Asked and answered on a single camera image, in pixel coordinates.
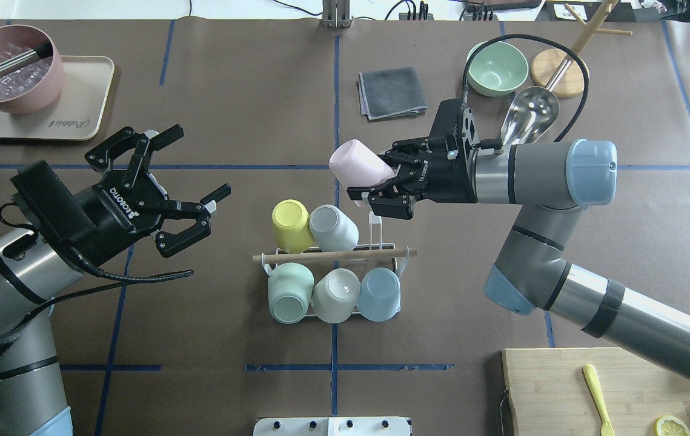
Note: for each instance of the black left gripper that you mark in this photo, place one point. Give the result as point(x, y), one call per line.
point(104, 219)

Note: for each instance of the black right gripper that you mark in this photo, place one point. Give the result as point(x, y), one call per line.
point(446, 177)

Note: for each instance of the pink cup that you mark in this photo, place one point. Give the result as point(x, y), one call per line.
point(354, 164)

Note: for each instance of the mint green cup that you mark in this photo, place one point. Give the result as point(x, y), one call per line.
point(290, 288)

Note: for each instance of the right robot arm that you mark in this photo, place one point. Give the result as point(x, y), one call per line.
point(618, 269)

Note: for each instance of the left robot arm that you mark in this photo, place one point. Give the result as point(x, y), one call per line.
point(57, 252)

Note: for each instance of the grey cup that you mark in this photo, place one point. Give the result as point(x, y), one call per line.
point(332, 229)

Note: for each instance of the yellow cup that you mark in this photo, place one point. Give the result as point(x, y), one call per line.
point(290, 226)

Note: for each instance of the light blue cup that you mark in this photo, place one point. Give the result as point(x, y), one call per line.
point(379, 297)

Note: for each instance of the white cup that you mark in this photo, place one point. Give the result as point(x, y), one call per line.
point(335, 296)

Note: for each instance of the grey folded cloth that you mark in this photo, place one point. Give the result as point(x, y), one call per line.
point(391, 93)

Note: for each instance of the beige tray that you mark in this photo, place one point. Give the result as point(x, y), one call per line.
point(76, 114)

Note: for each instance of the mint green bowl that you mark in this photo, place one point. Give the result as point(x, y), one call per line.
point(498, 70)

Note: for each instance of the metal scoop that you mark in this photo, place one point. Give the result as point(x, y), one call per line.
point(533, 110)

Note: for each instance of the black power strip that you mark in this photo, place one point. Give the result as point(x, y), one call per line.
point(444, 11)

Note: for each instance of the pink bowl with ice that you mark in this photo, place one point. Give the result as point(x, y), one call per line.
point(34, 86)

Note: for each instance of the lemon slice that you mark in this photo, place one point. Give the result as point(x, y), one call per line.
point(670, 425)

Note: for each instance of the white wire cup holder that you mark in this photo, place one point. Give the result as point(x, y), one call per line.
point(360, 260)

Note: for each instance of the aluminium frame post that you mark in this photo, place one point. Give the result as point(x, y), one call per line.
point(336, 14)

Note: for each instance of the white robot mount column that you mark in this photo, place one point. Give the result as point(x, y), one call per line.
point(380, 425)

